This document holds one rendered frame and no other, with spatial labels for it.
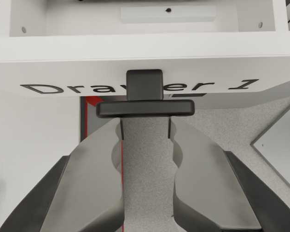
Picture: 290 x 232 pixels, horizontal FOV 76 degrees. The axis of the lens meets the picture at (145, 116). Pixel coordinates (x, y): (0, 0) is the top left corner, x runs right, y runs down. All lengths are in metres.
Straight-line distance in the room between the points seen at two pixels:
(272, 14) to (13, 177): 0.37
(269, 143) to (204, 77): 1.06
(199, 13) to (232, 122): 0.96
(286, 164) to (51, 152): 1.17
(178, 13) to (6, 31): 0.17
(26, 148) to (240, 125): 1.05
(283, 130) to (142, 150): 0.78
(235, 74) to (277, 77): 0.04
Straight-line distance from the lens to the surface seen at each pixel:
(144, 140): 1.05
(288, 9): 0.27
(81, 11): 0.27
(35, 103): 0.33
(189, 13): 0.25
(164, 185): 1.09
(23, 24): 0.23
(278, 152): 1.25
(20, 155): 0.34
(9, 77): 0.19
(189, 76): 0.17
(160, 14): 0.24
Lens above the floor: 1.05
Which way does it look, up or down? 84 degrees down
